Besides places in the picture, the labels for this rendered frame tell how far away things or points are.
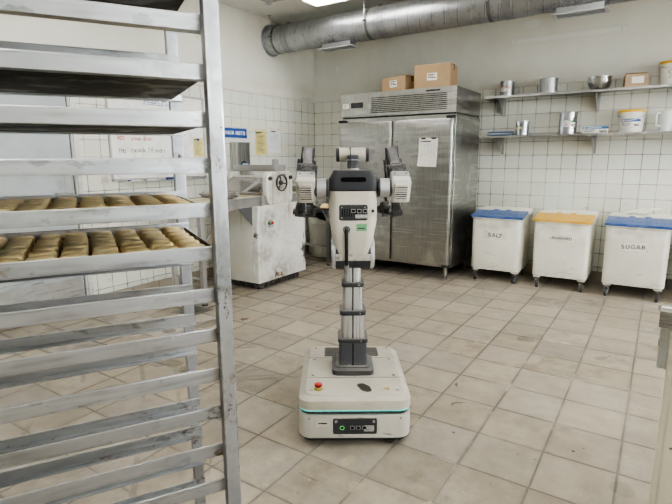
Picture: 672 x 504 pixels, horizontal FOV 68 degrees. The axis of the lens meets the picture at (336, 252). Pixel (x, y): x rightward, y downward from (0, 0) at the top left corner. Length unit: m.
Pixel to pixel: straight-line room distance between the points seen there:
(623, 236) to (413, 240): 2.03
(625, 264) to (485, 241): 1.32
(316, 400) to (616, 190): 4.38
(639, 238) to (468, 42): 2.88
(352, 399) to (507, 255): 3.50
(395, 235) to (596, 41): 2.84
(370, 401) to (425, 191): 3.45
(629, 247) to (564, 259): 0.57
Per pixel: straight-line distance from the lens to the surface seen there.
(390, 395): 2.41
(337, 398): 2.39
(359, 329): 2.52
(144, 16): 1.06
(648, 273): 5.41
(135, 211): 1.03
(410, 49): 6.69
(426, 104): 5.55
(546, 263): 5.49
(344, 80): 7.09
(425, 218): 5.50
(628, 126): 5.70
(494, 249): 5.57
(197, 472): 1.76
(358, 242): 2.38
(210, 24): 1.05
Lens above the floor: 1.34
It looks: 11 degrees down
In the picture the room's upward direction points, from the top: straight up
